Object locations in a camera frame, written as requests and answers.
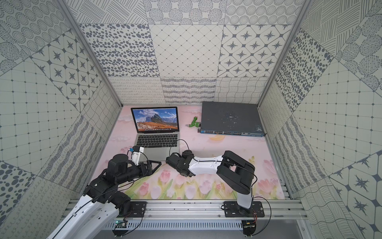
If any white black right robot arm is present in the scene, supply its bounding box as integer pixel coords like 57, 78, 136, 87
166, 150, 256, 210

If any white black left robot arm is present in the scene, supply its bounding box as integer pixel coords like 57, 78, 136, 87
49, 154, 162, 239

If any silver open laptop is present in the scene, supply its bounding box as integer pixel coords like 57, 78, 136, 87
131, 107, 180, 161

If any green crimping tool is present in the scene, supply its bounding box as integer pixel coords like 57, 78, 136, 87
186, 116, 201, 128

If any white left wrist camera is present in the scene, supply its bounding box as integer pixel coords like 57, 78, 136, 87
129, 146, 144, 165

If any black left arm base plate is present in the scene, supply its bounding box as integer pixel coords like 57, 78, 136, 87
118, 201, 147, 218

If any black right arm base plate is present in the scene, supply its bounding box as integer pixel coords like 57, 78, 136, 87
222, 201, 265, 218

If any dark grey network switch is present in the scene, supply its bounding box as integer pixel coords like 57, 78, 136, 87
199, 102, 266, 137

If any aluminium mounting rail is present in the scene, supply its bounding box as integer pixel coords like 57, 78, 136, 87
61, 198, 308, 221

